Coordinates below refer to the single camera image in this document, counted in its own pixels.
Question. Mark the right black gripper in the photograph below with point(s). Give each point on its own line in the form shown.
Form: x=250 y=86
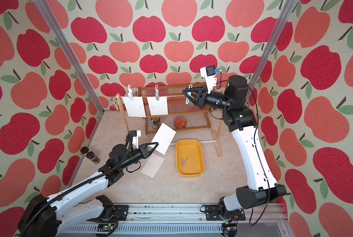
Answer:
x=202 y=97

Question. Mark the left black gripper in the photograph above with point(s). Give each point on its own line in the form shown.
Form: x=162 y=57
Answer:
x=144 y=151

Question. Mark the teal clothespin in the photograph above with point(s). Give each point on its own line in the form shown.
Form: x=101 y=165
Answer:
x=189 y=94

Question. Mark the white postcard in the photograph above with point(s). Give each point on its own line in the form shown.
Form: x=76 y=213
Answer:
x=164 y=137
x=158 y=106
x=134 y=106
x=152 y=166

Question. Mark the pink clothespin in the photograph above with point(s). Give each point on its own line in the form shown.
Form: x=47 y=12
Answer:
x=183 y=161

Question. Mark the grey clothespin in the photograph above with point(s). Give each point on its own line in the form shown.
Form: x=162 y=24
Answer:
x=157 y=93

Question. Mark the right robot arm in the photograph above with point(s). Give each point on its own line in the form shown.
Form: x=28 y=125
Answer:
x=262 y=186

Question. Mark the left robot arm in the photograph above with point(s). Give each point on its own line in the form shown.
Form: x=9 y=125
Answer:
x=51 y=215

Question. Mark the wooden shelf rack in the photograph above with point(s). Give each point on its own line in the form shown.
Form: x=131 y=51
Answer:
x=195 y=117

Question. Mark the green label can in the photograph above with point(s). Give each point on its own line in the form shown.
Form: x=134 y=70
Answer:
x=155 y=122

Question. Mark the red lid tin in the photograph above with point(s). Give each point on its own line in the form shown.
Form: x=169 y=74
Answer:
x=180 y=122

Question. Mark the yellow plastic tray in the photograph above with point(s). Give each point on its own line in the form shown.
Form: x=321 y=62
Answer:
x=194 y=166

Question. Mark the white clothespin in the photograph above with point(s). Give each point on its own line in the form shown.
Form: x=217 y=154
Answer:
x=130 y=93

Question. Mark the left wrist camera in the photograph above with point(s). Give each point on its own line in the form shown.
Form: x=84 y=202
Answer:
x=133 y=138

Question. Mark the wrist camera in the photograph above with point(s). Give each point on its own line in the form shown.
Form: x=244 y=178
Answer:
x=133 y=138
x=209 y=74

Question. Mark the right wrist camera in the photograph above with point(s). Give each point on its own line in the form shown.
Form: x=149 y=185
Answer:
x=209 y=74

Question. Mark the wooden string stand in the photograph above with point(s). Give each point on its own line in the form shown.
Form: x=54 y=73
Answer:
x=119 y=105

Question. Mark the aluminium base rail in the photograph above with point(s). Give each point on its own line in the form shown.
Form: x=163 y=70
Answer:
x=181 y=219

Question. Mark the right aluminium frame post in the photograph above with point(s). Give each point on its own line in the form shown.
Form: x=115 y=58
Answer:
x=269 y=37

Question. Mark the aluminium frame post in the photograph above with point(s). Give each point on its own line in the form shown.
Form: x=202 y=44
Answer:
x=56 y=29
x=269 y=37

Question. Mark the left aluminium frame post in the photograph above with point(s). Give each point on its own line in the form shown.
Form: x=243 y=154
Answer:
x=56 y=29

